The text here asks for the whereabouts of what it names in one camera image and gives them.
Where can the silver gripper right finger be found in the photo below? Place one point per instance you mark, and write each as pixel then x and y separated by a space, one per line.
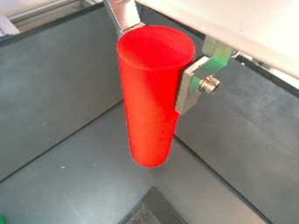
pixel 198 78

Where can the red cylinder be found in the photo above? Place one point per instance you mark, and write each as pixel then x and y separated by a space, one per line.
pixel 154 53

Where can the green peg board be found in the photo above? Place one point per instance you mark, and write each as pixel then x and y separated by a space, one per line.
pixel 1 220

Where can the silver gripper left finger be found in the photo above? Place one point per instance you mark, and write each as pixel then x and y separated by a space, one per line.
pixel 124 15

